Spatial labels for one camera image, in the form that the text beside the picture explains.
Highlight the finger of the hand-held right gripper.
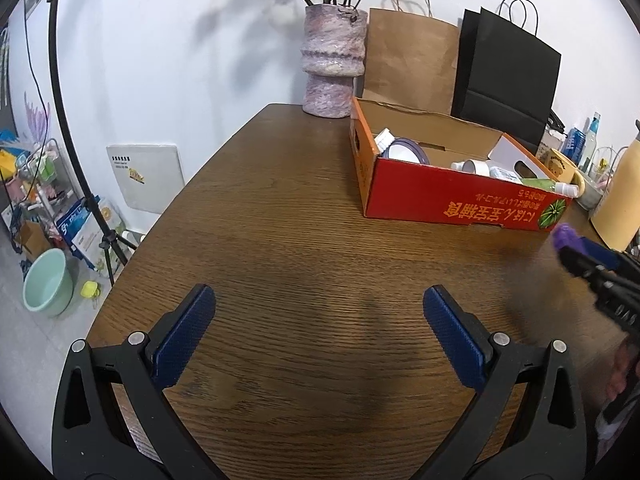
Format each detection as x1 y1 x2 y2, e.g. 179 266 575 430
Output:
558 249 619 294
570 236 640 274

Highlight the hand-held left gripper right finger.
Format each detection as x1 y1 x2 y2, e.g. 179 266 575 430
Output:
422 285 588 480

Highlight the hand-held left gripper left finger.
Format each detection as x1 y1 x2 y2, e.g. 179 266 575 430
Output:
51 284 228 480

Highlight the purple ridged lid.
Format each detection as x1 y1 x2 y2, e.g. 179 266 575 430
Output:
551 224 582 252

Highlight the green spray bottle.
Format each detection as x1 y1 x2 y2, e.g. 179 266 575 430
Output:
520 177 580 197

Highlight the clear cotton swab box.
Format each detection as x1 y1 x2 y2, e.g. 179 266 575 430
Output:
487 165 523 184

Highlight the red cardboard box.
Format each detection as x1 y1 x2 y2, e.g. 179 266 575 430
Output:
349 96 574 233

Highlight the small white bottle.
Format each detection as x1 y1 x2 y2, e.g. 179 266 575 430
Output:
451 159 493 177

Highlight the blue round lid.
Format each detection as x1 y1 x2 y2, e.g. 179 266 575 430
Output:
387 137 431 164

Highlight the person's right hand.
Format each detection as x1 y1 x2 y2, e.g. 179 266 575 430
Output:
606 339 640 405

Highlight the yellow thermos jug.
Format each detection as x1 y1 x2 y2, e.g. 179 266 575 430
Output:
590 120 640 253

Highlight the grey bowl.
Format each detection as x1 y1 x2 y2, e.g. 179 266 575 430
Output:
575 175 608 211

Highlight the yellow bear mug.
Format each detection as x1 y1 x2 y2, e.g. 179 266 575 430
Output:
542 149 586 196

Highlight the blue drink can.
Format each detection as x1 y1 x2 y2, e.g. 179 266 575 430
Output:
562 127 588 161

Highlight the clear spray bottle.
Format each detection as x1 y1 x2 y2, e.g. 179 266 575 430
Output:
580 111 602 171

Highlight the glass clip jar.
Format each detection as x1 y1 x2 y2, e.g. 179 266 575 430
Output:
536 110 566 158

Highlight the blue white carton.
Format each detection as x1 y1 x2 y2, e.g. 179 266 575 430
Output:
52 195 128 271

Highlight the green plastic basin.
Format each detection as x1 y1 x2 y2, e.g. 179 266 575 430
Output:
22 248 81 318

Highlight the small cardboard box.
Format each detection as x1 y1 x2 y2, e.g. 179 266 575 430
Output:
15 220 53 256

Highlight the black paper bag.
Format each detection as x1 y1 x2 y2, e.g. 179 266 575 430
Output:
450 0 563 148

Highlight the cluttered storage cart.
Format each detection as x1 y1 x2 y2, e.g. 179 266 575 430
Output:
0 137 76 226

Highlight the black light stand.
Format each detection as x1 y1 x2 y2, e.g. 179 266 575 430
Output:
42 0 143 288

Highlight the purple flower decoration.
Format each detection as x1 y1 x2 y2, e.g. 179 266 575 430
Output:
24 91 53 146

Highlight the brown paper bag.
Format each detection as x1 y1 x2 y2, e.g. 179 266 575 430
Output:
361 0 463 116

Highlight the pink textured vase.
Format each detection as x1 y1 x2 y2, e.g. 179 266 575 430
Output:
300 4 369 118

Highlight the dark cabinet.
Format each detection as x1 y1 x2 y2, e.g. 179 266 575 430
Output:
0 25 13 126

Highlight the white wall panel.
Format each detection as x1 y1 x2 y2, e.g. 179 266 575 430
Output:
106 144 185 214

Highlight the thin black cable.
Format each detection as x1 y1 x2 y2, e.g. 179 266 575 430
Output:
22 0 56 151

